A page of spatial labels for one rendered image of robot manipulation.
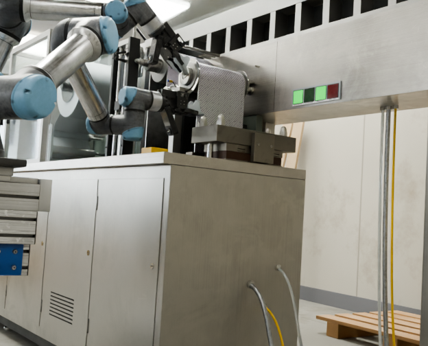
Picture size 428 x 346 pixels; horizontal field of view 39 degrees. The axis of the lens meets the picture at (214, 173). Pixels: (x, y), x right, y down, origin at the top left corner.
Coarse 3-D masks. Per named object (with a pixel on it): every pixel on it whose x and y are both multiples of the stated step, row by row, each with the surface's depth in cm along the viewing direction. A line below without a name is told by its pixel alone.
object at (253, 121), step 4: (248, 116) 261; (252, 116) 258; (256, 116) 257; (260, 116) 258; (244, 120) 263; (248, 120) 260; (252, 120) 258; (256, 120) 256; (260, 120) 258; (248, 124) 260; (252, 124) 258; (256, 124) 256; (260, 124) 258; (248, 128) 260; (252, 128) 258; (256, 128) 256; (260, 128) 258; (136, 144) 337; (136, 148) 337; (136, 152) 336
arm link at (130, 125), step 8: (128, 112) 215; (136, 112) 215; (144, 112) 218; (112, 120) 217; (120, 120) 216; (128, 120) 215; (136, 120) 215; (112, 128) 218; (120, 128) 216; (128, 128) 215; (136, 128) 215; (128, 136) 215; (136, 136) 215
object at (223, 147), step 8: (216, 144) 225; (224, 144) 221; (232, 144) 222; (216, 152) 225; (224, 152) 221; (232, 152) 222; (240, 152) 224; (248, 152) 226; (280, 152) 236; (240, 160) 224; (248, 160) 227; (280, 160) 236
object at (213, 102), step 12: (204, 96) 238; (216, 96) 241; (228, 96) 245; (240, 96) 249; (204, 108) 238; (216, 108) 241; (228, 108) 245; (240, 108) 249; (216, 120) 241; (228, 120) 245; (240, 120) 249
